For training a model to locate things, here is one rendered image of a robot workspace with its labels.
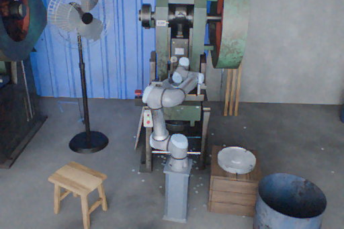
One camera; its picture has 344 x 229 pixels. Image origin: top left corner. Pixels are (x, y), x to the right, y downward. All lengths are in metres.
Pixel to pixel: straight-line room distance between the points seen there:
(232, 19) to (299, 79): 2.22
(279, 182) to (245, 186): 0.25
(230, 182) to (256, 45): 2.07
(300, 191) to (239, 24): 1.23
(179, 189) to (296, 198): 0.82
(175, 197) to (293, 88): 2.51
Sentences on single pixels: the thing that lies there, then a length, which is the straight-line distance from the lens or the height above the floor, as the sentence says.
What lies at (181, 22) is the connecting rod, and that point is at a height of 1.30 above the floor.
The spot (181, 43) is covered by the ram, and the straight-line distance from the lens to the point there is 2.90.
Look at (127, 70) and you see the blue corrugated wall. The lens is 4.32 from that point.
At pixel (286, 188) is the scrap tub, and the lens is 2.68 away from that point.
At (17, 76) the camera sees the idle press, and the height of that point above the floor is 0.65.
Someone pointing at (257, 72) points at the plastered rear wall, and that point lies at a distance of 4.43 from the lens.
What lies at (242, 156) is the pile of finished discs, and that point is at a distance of 2.84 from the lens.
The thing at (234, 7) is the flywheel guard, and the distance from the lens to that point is 2.57.
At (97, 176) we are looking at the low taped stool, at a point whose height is 0.33.
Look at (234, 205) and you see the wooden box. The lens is 2.84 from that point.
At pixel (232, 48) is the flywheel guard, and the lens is 2.63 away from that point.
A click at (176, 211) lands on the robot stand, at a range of 2.75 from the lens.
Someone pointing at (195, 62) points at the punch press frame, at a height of 0.87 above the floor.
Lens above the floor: 2.00
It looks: 26 degrees down
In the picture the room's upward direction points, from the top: 2 degrees clockwise
